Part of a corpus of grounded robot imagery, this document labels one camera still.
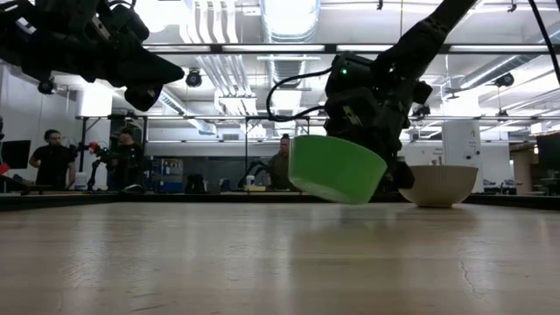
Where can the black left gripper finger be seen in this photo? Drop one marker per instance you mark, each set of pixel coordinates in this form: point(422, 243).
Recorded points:
point(149, 70)

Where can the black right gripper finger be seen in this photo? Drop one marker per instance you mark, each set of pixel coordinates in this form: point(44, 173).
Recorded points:
point(394, 164)

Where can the green plastic bowl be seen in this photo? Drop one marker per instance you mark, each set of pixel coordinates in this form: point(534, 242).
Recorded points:
point(332, 170)

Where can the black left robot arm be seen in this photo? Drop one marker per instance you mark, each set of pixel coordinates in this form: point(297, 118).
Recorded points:
point(44, 44)

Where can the black background robot arm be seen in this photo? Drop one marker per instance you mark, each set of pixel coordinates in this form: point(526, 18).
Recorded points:
point(254, 166)

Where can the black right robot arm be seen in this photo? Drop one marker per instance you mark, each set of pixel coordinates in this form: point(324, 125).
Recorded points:
point(420, 39)

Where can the black ceiling spotlight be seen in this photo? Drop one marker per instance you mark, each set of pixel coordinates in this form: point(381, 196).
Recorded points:
point(422, 111)
point(505, 80)
point(193, 79)
point(46, 88)

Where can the white ribbed bowl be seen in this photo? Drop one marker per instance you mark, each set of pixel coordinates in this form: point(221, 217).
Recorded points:
point(442, 186)

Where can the white square pillar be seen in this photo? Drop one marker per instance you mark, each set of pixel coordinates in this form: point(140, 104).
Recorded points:
point(461, 140)

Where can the person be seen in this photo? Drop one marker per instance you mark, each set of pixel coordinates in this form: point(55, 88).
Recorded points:
point(280, 168)
point(52, 164)
point(129, 162)

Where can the white plastic bottle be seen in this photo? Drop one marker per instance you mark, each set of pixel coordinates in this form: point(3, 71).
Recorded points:
point(81, 181)

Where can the black backpack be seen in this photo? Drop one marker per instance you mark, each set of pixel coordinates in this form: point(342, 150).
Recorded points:
point(194, 184)

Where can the black computer monitor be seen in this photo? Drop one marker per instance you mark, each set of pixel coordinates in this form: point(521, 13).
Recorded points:
point(16, 154)
point(550, 153)

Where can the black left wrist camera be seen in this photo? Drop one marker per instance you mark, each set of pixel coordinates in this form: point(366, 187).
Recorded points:
point(129, 24)

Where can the black background station frame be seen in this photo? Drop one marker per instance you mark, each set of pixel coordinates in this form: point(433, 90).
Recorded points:
point(246, 144)

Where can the silver ceiling duct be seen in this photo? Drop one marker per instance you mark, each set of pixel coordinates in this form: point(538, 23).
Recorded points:
point(289, 22)

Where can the black aluminium table frame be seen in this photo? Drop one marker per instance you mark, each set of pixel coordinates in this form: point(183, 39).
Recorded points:
point(131, 199)

